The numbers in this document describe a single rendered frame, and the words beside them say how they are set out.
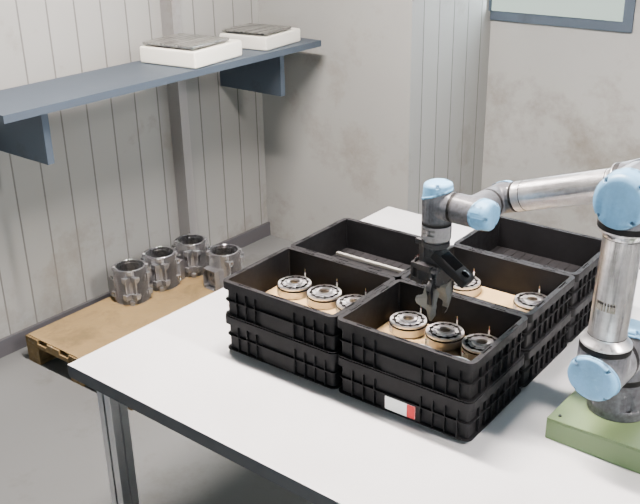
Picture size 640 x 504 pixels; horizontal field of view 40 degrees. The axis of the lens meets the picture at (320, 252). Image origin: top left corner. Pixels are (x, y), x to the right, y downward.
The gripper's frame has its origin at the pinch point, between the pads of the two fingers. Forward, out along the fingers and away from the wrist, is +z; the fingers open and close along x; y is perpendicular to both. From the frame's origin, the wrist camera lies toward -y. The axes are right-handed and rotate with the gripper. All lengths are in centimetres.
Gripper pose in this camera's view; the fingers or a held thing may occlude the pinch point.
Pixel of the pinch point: (439, 313)
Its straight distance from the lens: 230.9
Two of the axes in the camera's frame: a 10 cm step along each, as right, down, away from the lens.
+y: -7.3, -2.6, 6.3
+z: 0.2, 9.2, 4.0
